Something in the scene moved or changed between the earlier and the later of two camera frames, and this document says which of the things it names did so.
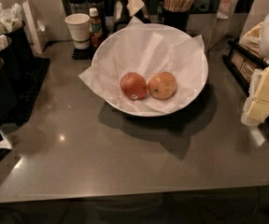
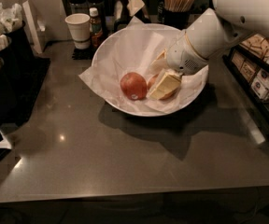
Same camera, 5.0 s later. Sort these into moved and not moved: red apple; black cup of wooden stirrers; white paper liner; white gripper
Moved: white gripper
Not moved: red apple; white paper liner; black cup of wooden stirrers
